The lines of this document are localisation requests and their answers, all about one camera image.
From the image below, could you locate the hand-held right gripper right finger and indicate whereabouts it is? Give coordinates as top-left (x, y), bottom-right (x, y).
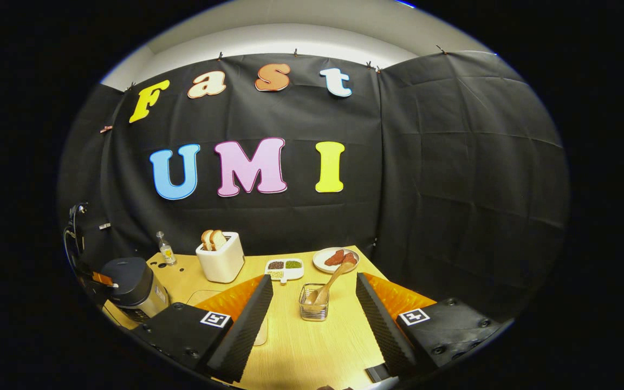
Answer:
top-left (355, 272), bottom-right (502, 380)

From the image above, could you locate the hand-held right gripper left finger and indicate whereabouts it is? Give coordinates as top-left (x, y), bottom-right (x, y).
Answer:
top-left (131, 275), bottom-right (274, 382)

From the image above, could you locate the dark lidded rice cooker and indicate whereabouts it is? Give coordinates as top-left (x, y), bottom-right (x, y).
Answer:
top-left (101, 257), bottom-right (171, 324)

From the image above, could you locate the wooden spoon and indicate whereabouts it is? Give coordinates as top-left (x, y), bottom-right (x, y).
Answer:
top-left (304, 261), bottom-right (357, 306)

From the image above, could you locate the clear rice container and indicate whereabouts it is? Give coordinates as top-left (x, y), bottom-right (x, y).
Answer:
top-left (186, 289), bottom-right (269, 347)

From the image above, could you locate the small clear glass bottle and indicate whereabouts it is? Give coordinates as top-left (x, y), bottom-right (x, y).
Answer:
top-left (155, 231), bottom-right (177, 266)

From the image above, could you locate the white toaster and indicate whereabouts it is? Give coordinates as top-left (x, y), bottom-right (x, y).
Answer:
top-left (196, 232), bottom-right (245, 284)

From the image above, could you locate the white divided grain dish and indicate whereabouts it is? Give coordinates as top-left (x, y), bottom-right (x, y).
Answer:
top-left (265, 258), bottom-right (305, 284)

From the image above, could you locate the white round plate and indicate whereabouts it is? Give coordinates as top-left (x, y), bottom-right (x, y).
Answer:
top-left (313, 248), bottom-right (360, 274)

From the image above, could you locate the black backdrop cloth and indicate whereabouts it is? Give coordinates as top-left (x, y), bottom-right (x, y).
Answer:
top-left (57, 50), bottom-right (570, 326)

